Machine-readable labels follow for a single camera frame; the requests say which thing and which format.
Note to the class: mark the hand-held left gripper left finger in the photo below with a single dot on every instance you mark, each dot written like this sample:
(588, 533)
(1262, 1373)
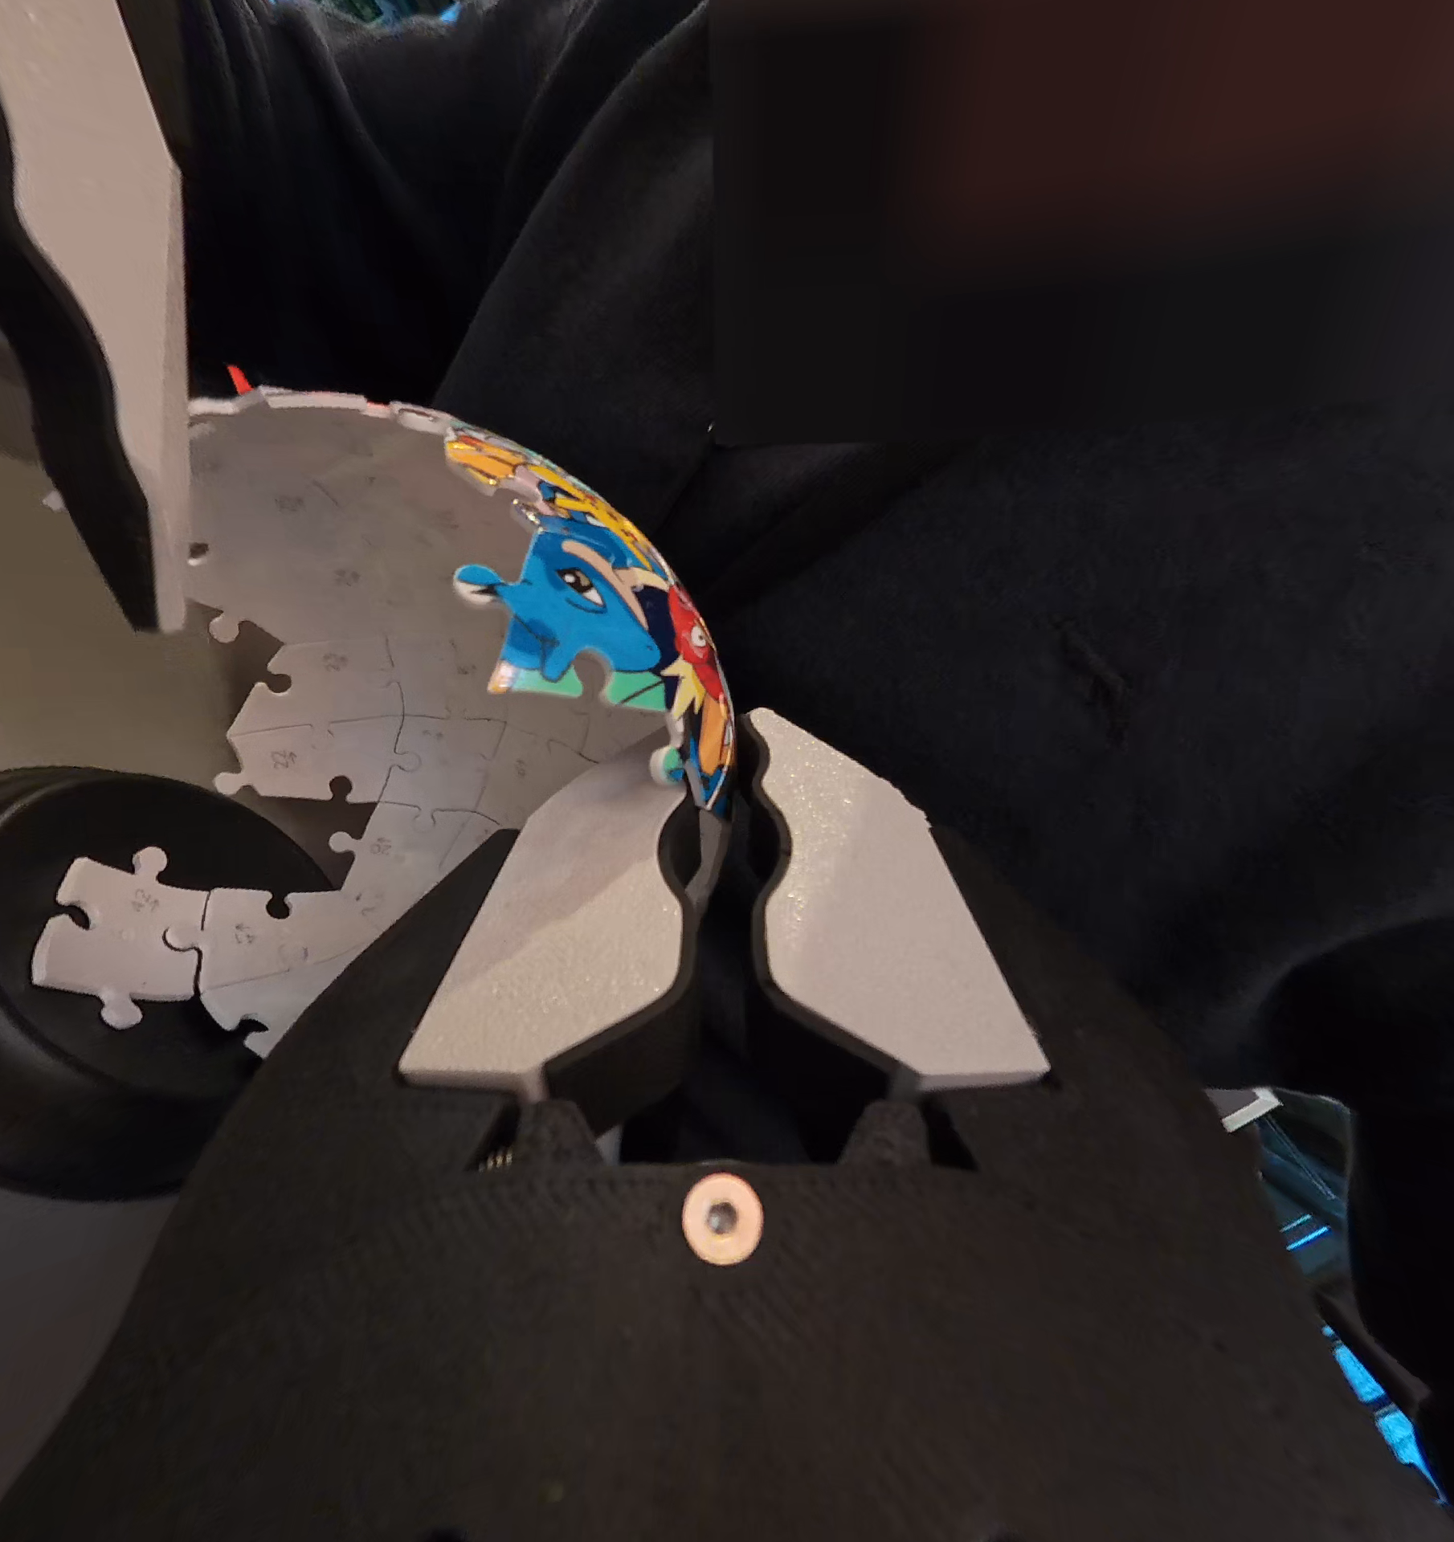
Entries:
(544, 954)

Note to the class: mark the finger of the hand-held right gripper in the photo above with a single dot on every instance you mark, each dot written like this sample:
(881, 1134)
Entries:
(89, 181)

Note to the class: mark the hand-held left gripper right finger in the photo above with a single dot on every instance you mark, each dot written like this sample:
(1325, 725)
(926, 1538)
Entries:
(881, 943)

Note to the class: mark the colourful puzzle ball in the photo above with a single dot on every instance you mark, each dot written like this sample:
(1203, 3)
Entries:
(353, 566)

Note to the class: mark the black ball stand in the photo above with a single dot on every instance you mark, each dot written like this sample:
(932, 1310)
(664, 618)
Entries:
(28, 1081)

